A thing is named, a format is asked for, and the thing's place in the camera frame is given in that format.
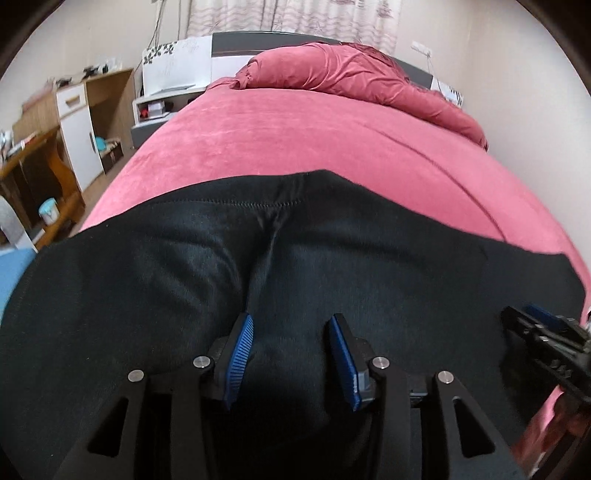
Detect pink plush item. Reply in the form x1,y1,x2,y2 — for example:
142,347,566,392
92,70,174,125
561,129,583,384
20,83,59,112

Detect wooden desk with cabinet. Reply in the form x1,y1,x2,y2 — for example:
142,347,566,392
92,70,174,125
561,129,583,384
13,68,140,193

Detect grey white headboard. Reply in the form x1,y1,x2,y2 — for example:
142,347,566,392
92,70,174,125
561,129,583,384
211,31,437,89

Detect white nightstand with flower panel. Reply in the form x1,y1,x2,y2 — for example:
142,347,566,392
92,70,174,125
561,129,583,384
131,38,214,149
433,78,464,109

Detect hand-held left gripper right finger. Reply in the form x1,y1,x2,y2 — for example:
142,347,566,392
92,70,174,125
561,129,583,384
326,313,528,480

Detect black tools on cabinet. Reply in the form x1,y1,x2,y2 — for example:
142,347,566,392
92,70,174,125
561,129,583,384
54,64,122,89

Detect teal white bucket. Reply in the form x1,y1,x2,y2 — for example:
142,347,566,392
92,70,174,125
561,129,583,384
39,198,61,226

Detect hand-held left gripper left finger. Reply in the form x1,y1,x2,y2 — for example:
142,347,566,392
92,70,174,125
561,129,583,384
53,312,256,480

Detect red duvet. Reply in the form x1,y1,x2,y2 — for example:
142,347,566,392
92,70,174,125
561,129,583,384
231,41,489,151

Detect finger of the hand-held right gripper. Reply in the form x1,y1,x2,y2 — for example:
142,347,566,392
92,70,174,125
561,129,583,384
501,305,557,344
523,303,579,332

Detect black pants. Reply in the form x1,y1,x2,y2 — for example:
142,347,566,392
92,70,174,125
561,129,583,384
0,169,588,480

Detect patterned white curtain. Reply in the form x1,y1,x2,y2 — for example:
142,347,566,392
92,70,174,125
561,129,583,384
187,0,398,56

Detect hanging black cable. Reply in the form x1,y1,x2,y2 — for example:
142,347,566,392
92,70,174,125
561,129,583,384
154,0,169,40

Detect person's right hand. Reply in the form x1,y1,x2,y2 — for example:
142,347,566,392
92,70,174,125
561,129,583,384
551,390,591,446

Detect bed with pink sheet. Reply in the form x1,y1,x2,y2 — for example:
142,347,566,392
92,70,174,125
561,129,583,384
78,76,591,480

